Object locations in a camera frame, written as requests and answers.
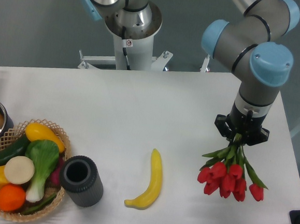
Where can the green bean pod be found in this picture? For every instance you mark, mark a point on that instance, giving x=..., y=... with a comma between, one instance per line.
x=39, y=206

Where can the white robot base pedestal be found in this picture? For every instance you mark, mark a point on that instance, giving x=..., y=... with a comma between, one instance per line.
x=133, y=34

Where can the green bok choy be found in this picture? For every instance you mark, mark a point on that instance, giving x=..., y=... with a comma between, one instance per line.
x=45, y=155

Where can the round white radish slice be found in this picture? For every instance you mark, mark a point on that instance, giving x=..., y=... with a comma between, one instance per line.
x=19, y=170

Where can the dark green cucumber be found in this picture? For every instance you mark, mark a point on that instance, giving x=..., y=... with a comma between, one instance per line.
x=18, y=148

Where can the yellow squash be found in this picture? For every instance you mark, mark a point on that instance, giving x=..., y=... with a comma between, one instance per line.
x=36, y=131

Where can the purple red vegetable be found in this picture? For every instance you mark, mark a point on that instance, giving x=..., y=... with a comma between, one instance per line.
x=54, y=176

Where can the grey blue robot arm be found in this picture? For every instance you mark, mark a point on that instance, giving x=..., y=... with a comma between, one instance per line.
x=250, y=52

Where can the dark grey ribbed vase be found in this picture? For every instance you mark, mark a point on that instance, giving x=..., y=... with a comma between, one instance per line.
x=79, y=177

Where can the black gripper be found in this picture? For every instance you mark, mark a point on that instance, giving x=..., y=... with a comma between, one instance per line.
x=244, y=119

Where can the yellow banana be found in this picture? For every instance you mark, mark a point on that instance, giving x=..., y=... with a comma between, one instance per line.
x=149, y=196

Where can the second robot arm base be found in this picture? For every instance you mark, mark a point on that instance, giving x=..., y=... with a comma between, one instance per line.
x=114, y=0

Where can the orange fruit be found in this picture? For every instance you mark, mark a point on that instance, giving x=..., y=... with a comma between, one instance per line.
x=12, y=197

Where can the woven wicker basket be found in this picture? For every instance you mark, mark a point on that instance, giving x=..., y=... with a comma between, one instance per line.
x=8, y=138

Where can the red tulip bouquet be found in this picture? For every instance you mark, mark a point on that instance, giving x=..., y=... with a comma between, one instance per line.
x=228, y=171

